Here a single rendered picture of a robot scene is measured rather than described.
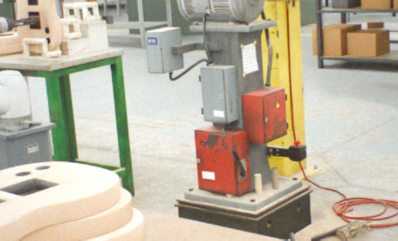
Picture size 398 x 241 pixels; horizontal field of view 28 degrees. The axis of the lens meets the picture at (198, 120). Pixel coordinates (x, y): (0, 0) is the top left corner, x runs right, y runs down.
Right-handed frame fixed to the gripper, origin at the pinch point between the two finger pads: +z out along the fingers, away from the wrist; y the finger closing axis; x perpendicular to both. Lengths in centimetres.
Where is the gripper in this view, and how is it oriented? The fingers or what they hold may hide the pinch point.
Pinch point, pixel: (33, 20)
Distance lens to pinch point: 465.6
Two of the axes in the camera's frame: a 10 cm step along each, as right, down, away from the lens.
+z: 6.5, -2.1, 7.3
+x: -0.7, -9.7, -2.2
